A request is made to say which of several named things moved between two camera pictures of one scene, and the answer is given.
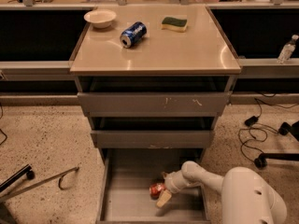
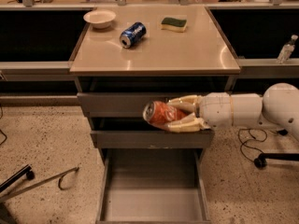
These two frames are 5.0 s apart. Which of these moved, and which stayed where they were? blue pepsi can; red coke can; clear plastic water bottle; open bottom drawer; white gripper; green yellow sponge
Moved: red coke can; white gripper
Stayed: blue pepsi can; green yellow sponge; open bottom drawer; clear plastic water bottle
